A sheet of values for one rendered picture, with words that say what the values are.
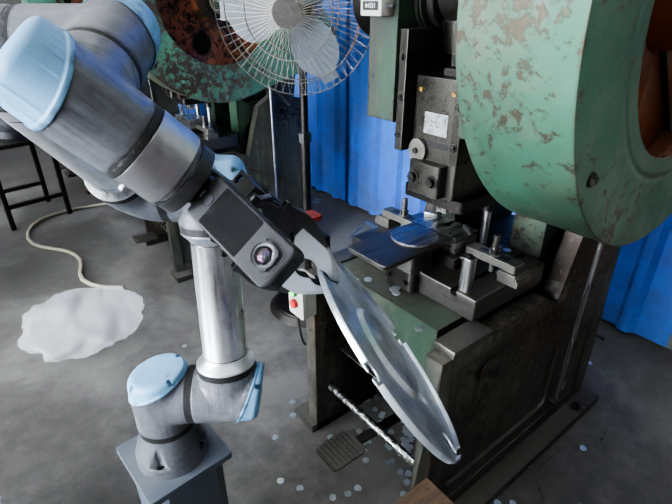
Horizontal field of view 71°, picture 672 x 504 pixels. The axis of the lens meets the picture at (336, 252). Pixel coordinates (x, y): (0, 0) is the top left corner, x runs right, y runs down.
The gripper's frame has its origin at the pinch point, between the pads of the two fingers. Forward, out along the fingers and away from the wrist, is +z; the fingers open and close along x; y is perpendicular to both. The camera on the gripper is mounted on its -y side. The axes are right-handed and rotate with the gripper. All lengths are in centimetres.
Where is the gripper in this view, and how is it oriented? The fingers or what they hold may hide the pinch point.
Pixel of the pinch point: (329, 283)
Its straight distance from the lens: 53.8
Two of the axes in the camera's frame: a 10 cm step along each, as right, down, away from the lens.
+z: 6.5, 5.0, 5.8
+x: -6.5, 7.5, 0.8
